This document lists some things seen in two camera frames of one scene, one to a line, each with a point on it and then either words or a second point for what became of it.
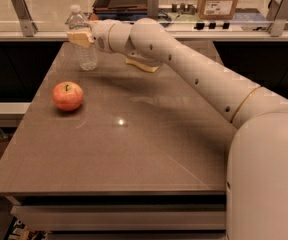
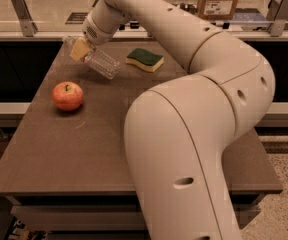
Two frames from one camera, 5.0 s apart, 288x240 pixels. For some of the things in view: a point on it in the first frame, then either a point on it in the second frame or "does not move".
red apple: (67, 95) does not move
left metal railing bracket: (21, 8) does not move
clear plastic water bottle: (86, 57) -> (95, 58)
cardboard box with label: (218, 1) does not move
